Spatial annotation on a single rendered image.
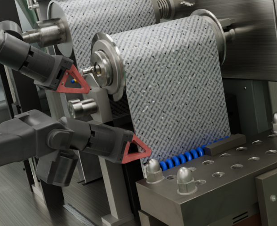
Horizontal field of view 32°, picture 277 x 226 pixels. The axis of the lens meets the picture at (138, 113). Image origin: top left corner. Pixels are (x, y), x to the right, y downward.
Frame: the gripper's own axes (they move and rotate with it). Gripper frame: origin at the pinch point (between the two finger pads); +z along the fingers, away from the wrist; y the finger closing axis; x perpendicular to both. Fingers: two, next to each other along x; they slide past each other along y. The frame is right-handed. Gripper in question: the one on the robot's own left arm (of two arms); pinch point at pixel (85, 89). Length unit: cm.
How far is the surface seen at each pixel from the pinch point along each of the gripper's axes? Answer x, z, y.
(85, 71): 3.3, -1.6, -0.1
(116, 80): 3.6, 2.8, 5.9
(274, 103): 21, 55, -5
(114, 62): 6.5, 0.4, 6.8
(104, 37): 10.6, -2.3, 3.7
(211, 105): 8.3, 25.5, 8.0
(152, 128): -2.1, 14.0, 7.8
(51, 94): 1, 17, -67
